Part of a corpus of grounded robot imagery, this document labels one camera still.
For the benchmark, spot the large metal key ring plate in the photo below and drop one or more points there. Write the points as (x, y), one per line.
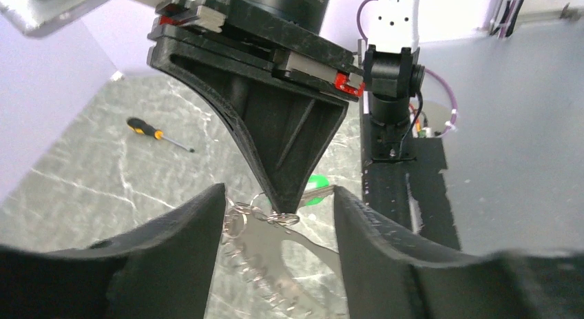
(254, 243)

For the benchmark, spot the orange black screwdriver right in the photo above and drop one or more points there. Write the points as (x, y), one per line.
(139, 126)

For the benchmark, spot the green key tag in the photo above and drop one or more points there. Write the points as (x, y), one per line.
(316, 190)

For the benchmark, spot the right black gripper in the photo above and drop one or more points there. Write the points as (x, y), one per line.
(238, 50)

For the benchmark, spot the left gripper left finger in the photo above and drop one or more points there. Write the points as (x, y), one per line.
(161, 269)

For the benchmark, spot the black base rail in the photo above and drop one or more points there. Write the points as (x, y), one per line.
(402, 179)

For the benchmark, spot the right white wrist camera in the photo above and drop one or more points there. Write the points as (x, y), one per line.
(40, 18)

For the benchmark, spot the aluminium frame rail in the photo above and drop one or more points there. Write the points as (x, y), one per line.
(508, 15)

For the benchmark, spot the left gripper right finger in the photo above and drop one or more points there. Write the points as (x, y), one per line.
(390, 272)

